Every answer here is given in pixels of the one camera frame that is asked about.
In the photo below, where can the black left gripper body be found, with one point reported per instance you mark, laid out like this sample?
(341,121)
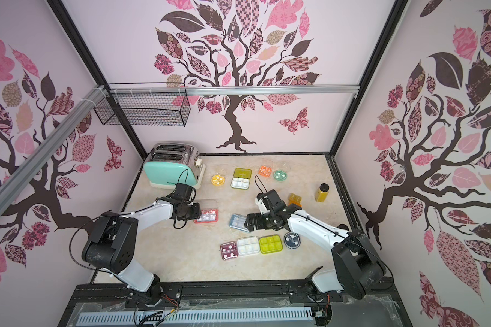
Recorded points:
(191,212)

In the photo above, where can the olive lid pillbox back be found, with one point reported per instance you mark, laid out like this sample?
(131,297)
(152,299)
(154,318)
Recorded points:
(241,178)

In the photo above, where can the green round pillbox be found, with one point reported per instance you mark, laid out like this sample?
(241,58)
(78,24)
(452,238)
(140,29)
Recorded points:
(281,171)

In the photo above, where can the aluminium rail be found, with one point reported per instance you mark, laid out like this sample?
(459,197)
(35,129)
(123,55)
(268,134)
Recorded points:
(33,164)
(287,89)

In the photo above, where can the aluminium rail left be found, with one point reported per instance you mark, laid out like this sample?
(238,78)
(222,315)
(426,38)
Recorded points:
(33,164)

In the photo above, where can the red rectangular pillbox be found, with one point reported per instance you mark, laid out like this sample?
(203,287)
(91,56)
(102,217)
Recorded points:
(209,212)

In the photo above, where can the magenta small pillbox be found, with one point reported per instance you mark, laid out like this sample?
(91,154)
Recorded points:
(229,250)

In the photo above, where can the dark round pillbox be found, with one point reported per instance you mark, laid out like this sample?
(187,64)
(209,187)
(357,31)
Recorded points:
(292,240)

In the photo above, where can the yellow small pillbox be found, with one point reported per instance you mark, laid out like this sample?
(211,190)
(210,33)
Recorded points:
(294,198)

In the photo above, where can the mint green toaster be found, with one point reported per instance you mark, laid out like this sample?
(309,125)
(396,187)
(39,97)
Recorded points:
(171,163)

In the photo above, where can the aluminium rail back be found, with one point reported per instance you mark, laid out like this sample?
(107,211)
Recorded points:
(287,89)

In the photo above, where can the white slotted cable duct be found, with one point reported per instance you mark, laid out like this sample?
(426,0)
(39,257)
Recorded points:
(197,317)

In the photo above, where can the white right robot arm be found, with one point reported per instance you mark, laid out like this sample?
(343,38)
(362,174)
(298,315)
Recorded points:
(357,267)

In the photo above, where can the clear white pillbox front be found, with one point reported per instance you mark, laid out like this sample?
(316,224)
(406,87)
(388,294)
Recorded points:
(248,246)

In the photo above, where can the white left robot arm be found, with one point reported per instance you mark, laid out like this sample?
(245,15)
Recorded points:
(112,243)

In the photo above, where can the yellow bottle black cap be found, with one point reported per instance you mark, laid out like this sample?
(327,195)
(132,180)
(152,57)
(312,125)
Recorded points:
(322,192)

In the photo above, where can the blue rectangular pillbox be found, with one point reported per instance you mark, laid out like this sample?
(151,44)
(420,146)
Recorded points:
(238,222)

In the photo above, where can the yellow round pillbox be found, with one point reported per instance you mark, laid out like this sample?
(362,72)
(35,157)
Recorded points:
(218,178)

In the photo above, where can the green lid white pillbox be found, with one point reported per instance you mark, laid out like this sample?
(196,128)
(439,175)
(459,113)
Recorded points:
(270,244)

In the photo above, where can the black wire basket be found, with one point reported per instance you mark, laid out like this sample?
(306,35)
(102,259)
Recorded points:
(146,104)

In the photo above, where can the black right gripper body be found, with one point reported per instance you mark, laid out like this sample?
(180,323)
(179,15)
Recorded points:
(258,221)

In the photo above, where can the brown bottle black cap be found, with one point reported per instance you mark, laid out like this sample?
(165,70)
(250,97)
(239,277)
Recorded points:
(343,227)

